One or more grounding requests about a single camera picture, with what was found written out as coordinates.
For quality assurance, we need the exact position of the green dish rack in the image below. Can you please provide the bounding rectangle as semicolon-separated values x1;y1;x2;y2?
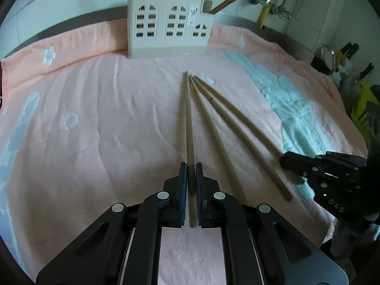
350;84;379;136

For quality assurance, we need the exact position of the pink towel with blue pattern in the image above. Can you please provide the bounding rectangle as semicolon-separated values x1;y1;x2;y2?
1;19;367;279

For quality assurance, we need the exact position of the metal water valve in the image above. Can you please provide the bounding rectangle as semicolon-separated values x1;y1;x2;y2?
270;5;292;21

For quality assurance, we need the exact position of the water valve with red cap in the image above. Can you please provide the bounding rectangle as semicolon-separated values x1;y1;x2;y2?
249;0;272;7

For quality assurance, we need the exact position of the white plastic utensil holder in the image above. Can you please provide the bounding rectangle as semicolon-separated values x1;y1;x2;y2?
128;0;214;59

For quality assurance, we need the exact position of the black handled knife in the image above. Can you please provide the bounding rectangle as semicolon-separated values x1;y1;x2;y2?
340;42;359;59

